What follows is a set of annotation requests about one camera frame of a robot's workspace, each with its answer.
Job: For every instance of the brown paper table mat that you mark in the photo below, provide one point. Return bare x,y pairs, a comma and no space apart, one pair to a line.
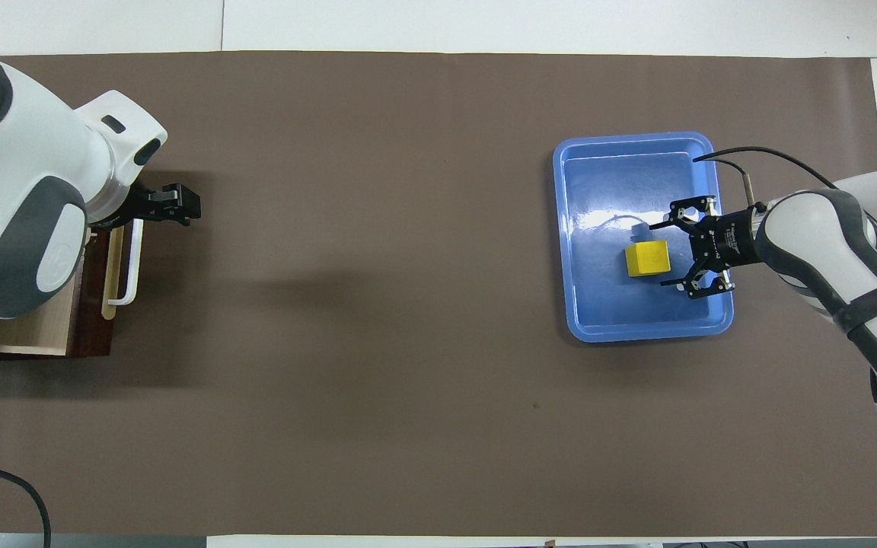
377,304

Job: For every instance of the blue plastic tray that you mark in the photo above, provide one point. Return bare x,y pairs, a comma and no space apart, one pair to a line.
606,190

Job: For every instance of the yellow block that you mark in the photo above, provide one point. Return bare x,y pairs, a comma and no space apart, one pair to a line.
648,259

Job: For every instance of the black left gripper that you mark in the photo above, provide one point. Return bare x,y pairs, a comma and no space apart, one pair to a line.
130,207

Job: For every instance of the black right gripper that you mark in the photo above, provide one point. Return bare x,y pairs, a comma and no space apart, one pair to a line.
728,240

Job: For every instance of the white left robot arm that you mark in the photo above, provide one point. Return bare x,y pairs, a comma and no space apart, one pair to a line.
20,175

